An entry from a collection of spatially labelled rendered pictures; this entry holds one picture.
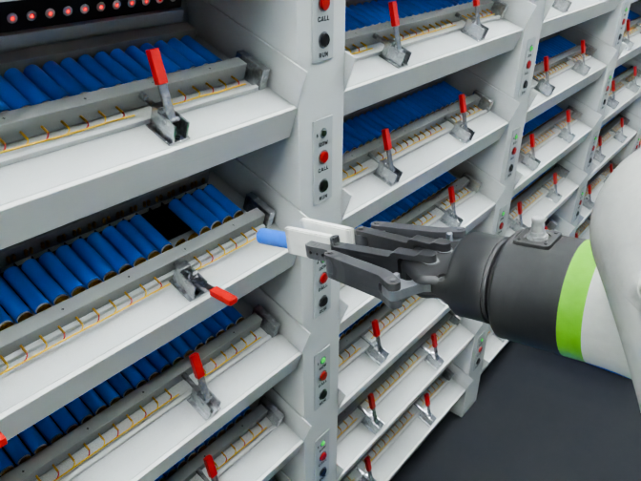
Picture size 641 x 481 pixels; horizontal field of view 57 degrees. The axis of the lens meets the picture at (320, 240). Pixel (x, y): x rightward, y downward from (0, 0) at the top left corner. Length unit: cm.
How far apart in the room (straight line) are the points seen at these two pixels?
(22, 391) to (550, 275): 50
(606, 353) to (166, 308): 47
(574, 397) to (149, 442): 148
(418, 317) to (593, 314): 93
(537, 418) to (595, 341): 148
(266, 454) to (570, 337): 70
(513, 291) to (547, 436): 144
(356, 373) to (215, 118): 66
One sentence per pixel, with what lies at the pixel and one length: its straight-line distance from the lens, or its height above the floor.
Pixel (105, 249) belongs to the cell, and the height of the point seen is 96.
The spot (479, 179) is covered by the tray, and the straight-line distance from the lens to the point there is 147.
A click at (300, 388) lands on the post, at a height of 62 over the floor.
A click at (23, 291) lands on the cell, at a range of 72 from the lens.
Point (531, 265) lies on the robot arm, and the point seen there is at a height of 109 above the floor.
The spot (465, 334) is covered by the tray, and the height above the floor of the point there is 32.
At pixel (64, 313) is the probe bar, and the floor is 94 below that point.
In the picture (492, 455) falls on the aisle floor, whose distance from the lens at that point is 180.
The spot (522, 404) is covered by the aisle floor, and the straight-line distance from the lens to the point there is 197.
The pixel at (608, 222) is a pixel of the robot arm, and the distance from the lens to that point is 34.
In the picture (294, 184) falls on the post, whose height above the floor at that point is 99.
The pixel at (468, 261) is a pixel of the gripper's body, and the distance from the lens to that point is 49.
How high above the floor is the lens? 132
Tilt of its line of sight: 29 degrees down
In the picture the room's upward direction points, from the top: straight up
